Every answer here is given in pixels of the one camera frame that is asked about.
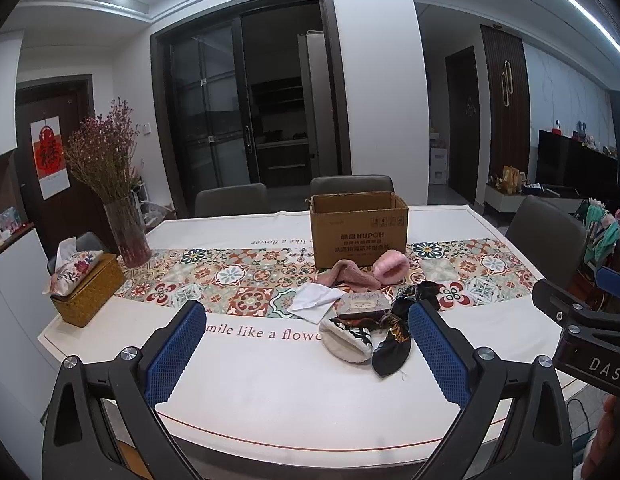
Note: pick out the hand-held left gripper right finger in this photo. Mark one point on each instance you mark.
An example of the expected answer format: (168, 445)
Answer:
(437, 355)

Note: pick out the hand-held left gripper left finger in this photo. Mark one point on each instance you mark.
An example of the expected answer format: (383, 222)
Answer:
(175, 355)

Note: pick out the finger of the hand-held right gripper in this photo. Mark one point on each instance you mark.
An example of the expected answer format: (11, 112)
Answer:
(614, 279)
(554, 300)

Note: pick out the linen pouch with branch print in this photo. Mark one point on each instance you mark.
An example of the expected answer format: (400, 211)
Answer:
(365, 302)

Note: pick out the pink fluffy sock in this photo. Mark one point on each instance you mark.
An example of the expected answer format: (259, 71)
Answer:
(389, 270)

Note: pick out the brown cardboard box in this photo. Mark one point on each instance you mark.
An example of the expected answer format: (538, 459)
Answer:
(360, 240)

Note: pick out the person's right hand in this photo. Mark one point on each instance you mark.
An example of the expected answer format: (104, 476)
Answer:
(615, 412)

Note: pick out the black patterned sock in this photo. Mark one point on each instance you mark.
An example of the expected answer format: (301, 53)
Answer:
(389, 360)
(424, 290)

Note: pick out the clothes on drying rack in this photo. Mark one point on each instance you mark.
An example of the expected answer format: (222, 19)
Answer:
(599, 230)

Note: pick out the grey dining chair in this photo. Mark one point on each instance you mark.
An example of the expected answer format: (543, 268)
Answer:
(544, 240)
(230, 202)
(92, 242)
(350, 185)

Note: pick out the cream patterned sock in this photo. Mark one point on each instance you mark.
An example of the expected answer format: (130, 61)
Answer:
(340, 347)

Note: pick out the yellow woven tissue box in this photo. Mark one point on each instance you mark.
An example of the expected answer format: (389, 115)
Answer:
(90, 300)

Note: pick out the white television cabinet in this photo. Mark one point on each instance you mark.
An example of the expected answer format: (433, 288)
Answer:
(494, 200)

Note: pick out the black television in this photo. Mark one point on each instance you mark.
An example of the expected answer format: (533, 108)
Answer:
(574, 165)

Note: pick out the glass vase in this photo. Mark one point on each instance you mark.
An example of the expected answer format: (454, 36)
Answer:
(130, 240)

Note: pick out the mauve knitted sock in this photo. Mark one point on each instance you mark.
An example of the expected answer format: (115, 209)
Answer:
(345, 272)

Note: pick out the yellow gift bags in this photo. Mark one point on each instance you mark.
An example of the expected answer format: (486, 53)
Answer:
(512, 180)

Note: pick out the floral tissue cover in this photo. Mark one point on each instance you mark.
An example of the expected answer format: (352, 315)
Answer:
(75, 270)

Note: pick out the white cloth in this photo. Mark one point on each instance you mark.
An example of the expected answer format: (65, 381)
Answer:
(312, 302)

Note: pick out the white storage rack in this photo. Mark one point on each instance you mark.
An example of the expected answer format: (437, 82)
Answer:
(141, 200)

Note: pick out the white sideboard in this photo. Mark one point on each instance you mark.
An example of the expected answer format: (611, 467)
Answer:
(10, 310)

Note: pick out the small white hallway cabinet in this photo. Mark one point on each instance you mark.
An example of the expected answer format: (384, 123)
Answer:
(437, 165)

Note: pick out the dark wooden room door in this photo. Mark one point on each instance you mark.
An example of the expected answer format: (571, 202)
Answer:
(462, 135)

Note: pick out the dried pink flowers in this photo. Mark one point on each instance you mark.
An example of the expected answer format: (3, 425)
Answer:
(105, 155)

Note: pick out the dark glass sliding door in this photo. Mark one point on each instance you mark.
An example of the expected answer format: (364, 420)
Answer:
(210, 110)

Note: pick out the dark wooden entry door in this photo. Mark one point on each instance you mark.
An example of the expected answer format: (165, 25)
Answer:
(80, 105)

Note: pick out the grey refrigerator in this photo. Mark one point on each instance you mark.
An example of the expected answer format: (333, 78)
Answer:
(310, 110)

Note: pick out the red and white wall calendar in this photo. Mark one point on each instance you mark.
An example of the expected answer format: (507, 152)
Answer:
(50, 160)

